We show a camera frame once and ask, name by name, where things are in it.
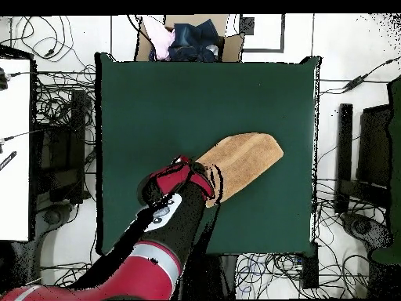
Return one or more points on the dark green table cloth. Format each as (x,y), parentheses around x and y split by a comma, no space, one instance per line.
(156,109)

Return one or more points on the orange-brown terry towel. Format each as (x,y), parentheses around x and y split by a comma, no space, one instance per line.
(244,163)

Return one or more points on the brown cardboard box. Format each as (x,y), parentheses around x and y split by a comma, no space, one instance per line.
(231,47)

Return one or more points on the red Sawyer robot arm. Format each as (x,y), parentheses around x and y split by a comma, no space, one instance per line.
(141,276)

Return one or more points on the black power box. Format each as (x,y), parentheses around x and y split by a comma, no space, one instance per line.
(310,266)

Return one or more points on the white desk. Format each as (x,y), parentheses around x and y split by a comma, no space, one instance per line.
(14,156)

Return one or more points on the pink garment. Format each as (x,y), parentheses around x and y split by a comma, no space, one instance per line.
(161,40)

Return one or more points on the dark green fabric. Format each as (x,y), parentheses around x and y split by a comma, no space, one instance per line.
(396,156)

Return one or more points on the dark blue jeans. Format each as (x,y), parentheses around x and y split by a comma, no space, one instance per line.
(194,40)

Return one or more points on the black equipment stand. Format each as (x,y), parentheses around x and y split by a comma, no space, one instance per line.
(65,156)
(374,147)

